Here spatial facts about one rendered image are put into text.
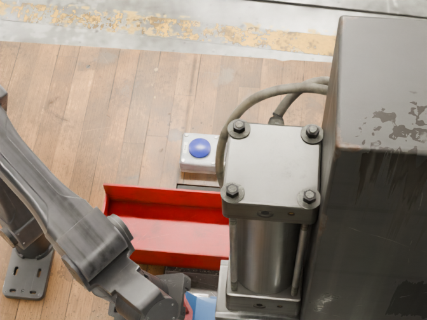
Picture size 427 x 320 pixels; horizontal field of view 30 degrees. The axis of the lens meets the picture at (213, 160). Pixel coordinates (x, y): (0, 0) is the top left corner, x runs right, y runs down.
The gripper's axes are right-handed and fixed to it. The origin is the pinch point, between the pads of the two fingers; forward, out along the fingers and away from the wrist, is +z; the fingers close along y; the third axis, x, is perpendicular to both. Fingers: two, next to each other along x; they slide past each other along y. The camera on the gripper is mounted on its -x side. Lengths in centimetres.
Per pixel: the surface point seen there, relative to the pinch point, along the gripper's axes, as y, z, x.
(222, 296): 13.3, -11.7, -1.5
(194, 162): -7.9, 9.0, 30.4
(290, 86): 35, -38, 11
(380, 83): 47, -46, 4
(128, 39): -91, 80, 123
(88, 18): -105, 73, 131
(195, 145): -7.8, 8.5, 33.4
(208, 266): -4.0, 10.8, 11.1
